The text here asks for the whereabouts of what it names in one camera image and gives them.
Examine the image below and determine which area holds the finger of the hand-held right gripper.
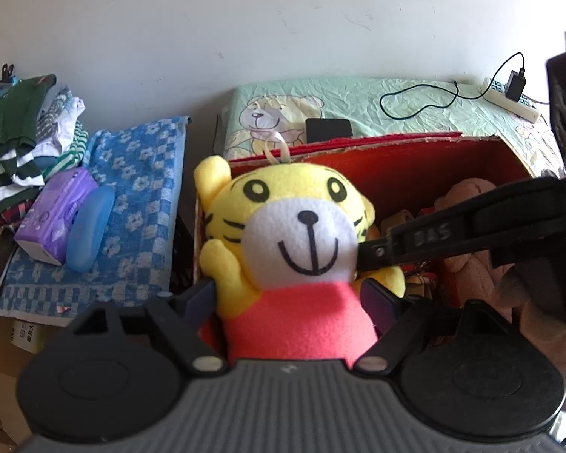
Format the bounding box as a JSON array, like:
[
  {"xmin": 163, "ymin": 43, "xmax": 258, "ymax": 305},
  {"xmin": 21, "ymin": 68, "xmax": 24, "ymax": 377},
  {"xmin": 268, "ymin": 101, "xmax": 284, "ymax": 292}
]
[{"xmin": 357, "ymin": 177, "xmax": 566, "ymax": 272}]

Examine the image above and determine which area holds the green printed desktop cloth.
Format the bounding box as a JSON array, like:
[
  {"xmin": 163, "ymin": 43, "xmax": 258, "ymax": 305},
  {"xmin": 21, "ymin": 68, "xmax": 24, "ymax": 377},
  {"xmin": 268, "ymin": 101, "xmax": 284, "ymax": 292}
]
[{"xmin": 217, "ymin": 77, "xmax": 566, "ymax": 180}]

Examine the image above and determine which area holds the white grey folded garment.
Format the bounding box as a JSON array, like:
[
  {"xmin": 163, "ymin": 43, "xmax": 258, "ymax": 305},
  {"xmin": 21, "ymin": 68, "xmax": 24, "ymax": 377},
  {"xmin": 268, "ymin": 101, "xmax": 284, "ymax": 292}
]
[{"xmin": 35, "ymin": 85, "xmax": 86, "ymax": 154}]

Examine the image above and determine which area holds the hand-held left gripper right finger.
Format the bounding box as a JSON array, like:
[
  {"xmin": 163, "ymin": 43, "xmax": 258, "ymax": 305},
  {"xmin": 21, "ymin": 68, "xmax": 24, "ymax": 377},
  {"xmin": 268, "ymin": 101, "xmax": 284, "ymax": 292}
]
[{"xmin": 354, "ymin": 279, "xmax": 520, "ymax": 378}]

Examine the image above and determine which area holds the person's right hand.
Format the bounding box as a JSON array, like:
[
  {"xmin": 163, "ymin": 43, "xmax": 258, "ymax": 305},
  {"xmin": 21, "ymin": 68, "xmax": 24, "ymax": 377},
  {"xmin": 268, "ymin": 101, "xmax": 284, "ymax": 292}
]
[{"xmin": 494, "ymin": 264, "xmax": 566, "ymax": 418}]

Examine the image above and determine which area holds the yellow tiger plush toy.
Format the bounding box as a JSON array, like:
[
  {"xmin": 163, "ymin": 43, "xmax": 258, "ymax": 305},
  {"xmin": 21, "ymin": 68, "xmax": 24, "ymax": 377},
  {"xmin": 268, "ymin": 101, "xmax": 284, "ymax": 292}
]
[{"xmin": 193, "ymin": 131, "xmax": 406, "ymax": 369}]

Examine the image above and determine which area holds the black charger plug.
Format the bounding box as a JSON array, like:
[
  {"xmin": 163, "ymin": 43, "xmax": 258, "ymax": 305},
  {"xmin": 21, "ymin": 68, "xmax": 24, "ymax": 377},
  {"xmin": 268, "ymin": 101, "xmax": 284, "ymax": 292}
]
[{"xmin": 506, "ymin": 70, "xmax": 528, "ymax": 102}]

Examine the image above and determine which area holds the blue glasses case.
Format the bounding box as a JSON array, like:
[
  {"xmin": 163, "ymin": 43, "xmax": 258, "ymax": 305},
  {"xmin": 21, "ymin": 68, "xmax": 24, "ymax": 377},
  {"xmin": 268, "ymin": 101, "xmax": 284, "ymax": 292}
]
[{"xmin": 66, "ymin": 185, "xmax": 116, "ymax": 273}]

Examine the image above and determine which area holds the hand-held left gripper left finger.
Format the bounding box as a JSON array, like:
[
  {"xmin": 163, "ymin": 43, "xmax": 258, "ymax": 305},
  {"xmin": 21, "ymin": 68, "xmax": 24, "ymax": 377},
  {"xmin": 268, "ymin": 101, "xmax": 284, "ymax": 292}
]
[{"xmin": 68, "ymin": 278, "xmax": 229, "ymax": 378}]

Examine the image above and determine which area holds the red cardboard box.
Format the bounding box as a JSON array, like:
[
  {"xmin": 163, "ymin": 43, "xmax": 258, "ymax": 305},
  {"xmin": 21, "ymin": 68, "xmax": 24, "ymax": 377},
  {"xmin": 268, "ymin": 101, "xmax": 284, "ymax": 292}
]
[{"xmin": 193, "ymin": 133, "xmax": 534, "ymax": 364}]

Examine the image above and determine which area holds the dark green garment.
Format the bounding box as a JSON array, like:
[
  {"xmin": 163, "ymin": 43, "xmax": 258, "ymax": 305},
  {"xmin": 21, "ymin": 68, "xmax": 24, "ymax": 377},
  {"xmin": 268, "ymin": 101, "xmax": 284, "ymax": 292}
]
[{"xmin": 0, "ymin": 74, "xmax": 57, "ymax": 165}]

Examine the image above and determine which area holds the purple tissue pack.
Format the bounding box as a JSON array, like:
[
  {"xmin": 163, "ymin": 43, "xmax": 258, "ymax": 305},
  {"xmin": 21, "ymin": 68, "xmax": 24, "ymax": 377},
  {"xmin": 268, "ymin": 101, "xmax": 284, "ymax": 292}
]
[{"xmin": 14, "ymin": 166, "xmax": 99, "ymax": 266}]

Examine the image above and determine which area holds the pile of folded clothes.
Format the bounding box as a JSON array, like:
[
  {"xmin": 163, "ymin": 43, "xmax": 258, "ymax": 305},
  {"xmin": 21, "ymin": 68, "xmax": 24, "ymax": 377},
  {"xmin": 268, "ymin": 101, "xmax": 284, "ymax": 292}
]
[{"xmin": 0, "ymin": 123, "xmax": 91, "ymax": 220}]

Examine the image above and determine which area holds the brown cardboard box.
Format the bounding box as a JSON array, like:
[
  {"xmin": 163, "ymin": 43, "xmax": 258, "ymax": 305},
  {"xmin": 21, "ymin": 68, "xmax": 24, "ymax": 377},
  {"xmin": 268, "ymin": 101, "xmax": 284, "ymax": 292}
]
[{"xmin": 0, "ymin": 314, "xmax": 71, "ymax": 449}]

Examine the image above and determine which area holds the black phone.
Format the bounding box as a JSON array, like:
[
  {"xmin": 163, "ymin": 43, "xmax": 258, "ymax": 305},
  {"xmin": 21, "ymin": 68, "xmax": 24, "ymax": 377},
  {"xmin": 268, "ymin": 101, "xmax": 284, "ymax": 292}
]
[{"xmin": 306, "ymin": 118, "xmax": 353, "ymax": 145}]

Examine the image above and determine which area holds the white power strip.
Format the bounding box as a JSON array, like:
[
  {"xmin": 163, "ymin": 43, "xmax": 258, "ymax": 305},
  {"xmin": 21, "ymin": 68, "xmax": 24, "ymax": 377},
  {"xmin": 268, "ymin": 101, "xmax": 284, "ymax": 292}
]
[{"xmin": 481, "ymin": 77, "xmax": 541, "ymax": 123}]

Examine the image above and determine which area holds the blue floral cloth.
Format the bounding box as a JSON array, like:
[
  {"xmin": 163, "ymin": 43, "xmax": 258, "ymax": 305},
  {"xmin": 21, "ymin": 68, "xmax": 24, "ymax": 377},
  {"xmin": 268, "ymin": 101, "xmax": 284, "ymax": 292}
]
[{"xmin": 0, "ymin": 116, "xmax": 192, "ymax": 326}]

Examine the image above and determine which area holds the black charging cable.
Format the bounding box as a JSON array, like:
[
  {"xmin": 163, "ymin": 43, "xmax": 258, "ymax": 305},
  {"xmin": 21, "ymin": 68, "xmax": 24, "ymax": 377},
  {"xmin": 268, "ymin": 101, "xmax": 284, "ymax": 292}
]
[{"xmin": 380, "ymin": 52, "xmax": 526, "ymax": 121}]

